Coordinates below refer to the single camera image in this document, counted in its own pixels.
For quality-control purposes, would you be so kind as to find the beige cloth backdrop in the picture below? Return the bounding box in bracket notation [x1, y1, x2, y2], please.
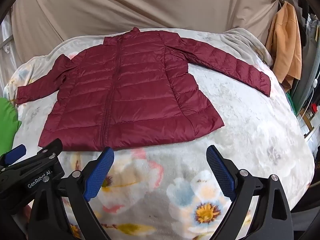
[10, 0, 297, 49]

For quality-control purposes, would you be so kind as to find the floral fleece blanket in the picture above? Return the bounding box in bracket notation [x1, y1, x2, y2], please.
[2, 27, 316, 240]

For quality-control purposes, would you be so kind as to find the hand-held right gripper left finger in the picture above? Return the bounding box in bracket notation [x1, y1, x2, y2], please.
[27, 147, 115, 240]

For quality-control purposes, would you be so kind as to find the maroon puffer jacket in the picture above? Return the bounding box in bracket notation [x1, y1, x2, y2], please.
[15, 27, 272, 152]

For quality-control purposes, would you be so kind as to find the white cable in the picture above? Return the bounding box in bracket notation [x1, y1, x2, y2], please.
[303, 79, 317, 117]

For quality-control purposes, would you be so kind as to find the dark hanging garment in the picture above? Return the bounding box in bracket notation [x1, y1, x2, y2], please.
[299, 0, 314, 49]

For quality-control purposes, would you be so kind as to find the orange hanging garment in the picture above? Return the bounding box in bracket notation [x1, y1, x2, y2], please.
[265, 1, 303, 92]

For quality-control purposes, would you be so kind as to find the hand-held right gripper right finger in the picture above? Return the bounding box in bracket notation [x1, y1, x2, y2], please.
[205, 145, 293, 240]

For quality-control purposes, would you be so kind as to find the green cloth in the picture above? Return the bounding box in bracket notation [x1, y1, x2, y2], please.
[0, 97, 22, 156]

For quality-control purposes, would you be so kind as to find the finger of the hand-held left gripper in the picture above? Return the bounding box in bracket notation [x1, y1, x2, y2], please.
[0, 144, 27, 173]
[0, 138, 63, 178]

